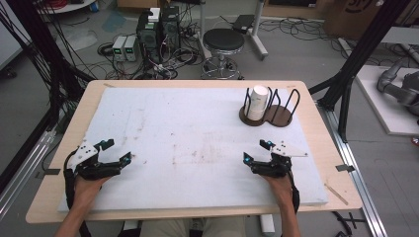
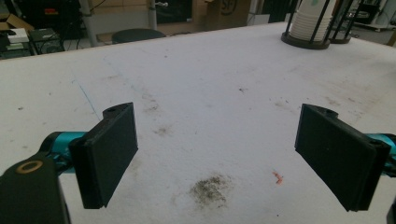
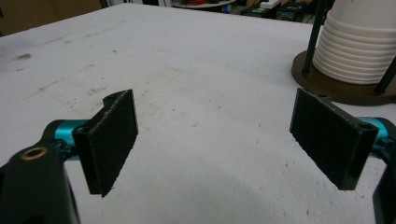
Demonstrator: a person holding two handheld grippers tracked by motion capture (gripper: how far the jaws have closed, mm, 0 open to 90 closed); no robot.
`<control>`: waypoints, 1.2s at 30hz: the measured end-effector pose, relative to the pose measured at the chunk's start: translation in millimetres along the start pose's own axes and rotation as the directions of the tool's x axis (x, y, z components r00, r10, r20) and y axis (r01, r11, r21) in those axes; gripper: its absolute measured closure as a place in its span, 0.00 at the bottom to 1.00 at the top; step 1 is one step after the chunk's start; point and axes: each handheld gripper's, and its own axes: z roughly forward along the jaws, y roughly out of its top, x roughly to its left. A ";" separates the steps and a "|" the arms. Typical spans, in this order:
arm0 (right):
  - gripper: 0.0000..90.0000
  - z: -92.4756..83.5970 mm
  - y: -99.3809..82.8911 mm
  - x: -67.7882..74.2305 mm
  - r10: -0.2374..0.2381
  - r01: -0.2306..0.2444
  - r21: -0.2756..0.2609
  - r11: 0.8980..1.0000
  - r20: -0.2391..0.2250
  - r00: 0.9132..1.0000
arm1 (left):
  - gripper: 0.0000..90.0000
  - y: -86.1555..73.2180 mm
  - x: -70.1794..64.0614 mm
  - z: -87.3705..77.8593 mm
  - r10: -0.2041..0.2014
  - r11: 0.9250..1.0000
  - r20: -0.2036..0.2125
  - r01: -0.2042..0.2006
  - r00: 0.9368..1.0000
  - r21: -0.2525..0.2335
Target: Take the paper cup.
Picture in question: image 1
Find white metal stand leg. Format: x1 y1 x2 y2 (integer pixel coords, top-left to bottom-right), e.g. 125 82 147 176
251 0 270 61

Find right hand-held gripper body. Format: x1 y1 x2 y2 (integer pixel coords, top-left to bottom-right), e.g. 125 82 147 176
251 140 309 179

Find dark wooden wire cup holder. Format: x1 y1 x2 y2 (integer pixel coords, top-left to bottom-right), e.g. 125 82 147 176
238 86 301 128

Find person's right hand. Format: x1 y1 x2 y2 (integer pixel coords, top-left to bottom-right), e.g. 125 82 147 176
262 174 296 211

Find brown cardboard box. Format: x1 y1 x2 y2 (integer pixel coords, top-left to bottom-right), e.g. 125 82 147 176
323 0 398 41

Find white round table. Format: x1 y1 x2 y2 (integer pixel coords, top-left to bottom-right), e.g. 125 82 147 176
35 0 97 15

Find black metal frame with cables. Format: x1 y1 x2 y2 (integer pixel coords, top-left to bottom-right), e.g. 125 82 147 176
0 0 95 196

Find black tape piece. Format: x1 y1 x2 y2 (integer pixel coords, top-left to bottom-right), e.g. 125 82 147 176
335 163 357 173
35 168 62 180

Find white platform board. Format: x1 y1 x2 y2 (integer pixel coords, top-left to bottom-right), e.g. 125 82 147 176
355 64 419 137

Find black flat device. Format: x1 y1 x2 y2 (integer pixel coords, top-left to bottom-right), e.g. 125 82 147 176
231 14 256 35

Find black round stool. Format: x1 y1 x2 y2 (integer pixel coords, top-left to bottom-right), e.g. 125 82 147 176
200 28 247 81

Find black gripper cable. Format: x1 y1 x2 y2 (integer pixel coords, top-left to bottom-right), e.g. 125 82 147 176
63 150 94 237
288 171 301 215

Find tangle of floor cables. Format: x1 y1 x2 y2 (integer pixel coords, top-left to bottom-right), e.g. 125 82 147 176
96 40 207 81

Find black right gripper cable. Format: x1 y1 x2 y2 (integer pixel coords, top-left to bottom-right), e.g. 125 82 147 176
288 171 301 215

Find white box on computer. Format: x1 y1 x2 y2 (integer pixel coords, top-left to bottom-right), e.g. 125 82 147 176
147 7 162 24

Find stack of white paper cups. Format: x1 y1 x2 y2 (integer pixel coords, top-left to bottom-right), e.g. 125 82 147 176
247 85 270 121

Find black computer tower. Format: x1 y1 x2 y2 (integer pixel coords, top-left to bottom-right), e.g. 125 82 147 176
160 5 182 62
135 9 163 64

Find white foam mat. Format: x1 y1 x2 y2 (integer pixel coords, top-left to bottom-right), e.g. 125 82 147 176
56 87 330 212

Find black metal frame post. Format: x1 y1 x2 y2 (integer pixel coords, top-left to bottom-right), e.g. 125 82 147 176
308 0 413 143

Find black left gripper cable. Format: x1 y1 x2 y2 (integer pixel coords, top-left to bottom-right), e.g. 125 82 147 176
63 150 94 237

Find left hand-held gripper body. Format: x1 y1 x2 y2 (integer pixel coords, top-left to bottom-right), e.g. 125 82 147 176
67 139 124 181

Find aluminium floor rail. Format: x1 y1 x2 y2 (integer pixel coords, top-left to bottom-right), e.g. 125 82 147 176
315 100 389 237
0 128 57 221

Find grey bench power supply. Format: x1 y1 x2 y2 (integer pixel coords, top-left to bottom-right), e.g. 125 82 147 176
112 35 128 63
124 35 139 63

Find person's beige pants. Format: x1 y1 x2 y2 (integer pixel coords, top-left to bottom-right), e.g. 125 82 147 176
139 215 249 237

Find person's left hand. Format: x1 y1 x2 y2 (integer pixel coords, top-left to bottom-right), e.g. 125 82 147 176
72 175 112 210

